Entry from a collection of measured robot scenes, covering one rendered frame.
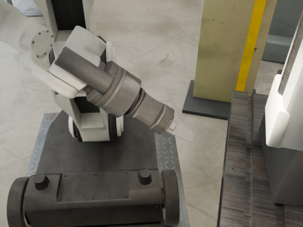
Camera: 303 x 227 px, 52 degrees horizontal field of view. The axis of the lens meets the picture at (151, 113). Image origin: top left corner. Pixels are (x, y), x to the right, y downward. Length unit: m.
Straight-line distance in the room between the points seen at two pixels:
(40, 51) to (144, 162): 0.69
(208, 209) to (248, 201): 1.07
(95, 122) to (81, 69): 0.59
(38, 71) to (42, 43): 0.07
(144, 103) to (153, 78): 2.05
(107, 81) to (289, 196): 0.42
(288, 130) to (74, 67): 0.39
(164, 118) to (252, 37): 1.58
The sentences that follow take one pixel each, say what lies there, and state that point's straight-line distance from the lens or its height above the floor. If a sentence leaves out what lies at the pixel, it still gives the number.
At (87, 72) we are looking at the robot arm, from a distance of 0.52.
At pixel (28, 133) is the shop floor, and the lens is 2.27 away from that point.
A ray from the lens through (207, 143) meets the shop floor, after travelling 2.08.
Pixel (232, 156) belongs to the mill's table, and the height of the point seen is 0.93.
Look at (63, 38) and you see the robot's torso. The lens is 0.83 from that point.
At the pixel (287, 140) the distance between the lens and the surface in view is 0.20.
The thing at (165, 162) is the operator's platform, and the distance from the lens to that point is 1.41.
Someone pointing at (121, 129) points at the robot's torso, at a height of 0.68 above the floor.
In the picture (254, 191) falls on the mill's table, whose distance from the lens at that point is 0.71.
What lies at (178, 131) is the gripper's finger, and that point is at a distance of 0.59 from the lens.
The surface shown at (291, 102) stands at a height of 1.38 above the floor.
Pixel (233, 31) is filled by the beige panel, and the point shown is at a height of 0.60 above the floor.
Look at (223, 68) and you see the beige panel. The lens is 2.22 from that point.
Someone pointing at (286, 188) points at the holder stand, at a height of 0.98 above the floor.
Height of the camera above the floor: 1.48
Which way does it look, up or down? 41 degrees down
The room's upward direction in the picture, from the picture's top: straight up
